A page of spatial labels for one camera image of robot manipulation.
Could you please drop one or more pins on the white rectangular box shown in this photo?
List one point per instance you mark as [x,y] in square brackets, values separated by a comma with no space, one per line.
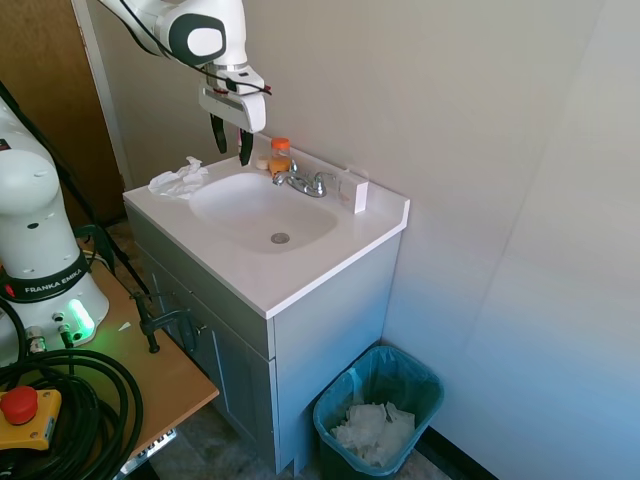
[346,187]
[360,197]

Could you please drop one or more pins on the metal sink drain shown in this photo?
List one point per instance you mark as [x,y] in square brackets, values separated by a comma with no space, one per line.
[280,238]

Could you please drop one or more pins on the black baseboard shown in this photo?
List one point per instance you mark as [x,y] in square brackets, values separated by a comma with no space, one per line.
[465,457]

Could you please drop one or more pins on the chrome faucet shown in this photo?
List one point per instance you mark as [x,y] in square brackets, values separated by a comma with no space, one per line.
[302,182]

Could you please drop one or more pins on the black table clamp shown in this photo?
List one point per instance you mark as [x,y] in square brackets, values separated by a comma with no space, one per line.
[150,322]

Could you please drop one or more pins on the yellow emergency stop box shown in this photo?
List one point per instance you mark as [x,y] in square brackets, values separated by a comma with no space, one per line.
[30,415]

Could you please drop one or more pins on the blue-lined trash bin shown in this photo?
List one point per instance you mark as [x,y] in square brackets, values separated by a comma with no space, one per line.
[400,380]

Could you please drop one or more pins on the white door frame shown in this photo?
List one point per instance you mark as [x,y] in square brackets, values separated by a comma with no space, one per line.
[102,85]

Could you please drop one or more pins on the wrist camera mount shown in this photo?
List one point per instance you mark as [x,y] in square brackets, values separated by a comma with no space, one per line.
[240,77]

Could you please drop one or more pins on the white tissue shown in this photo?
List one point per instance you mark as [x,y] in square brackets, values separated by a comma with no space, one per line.
[177,182]

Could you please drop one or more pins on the white sink countertop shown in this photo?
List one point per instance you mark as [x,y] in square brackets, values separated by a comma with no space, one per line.
[320,255]

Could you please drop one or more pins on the discarded crumpled paper towel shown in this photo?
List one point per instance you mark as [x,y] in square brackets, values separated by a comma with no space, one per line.
[400,425]
[367,417]
[360,447]

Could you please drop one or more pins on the grey vanity cabinet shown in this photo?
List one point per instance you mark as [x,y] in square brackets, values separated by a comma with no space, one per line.
[320,360]

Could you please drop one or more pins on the brown wooden door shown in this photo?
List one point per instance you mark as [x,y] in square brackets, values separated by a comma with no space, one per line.
[50,75]

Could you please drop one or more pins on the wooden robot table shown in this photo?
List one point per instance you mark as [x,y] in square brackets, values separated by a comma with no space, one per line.
[165,380]

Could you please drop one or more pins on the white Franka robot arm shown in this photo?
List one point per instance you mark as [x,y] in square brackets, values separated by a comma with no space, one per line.
[30,210]

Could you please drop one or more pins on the orange lidded bottle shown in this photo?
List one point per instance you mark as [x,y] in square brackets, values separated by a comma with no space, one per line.
[280,157]

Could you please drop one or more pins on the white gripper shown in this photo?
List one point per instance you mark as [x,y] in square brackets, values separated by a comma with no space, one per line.
[227,107]

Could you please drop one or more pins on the dark trash bin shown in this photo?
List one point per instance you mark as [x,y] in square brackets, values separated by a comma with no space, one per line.
[330,452]

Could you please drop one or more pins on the small round white soap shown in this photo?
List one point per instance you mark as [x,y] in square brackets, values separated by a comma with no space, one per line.
[262,163]

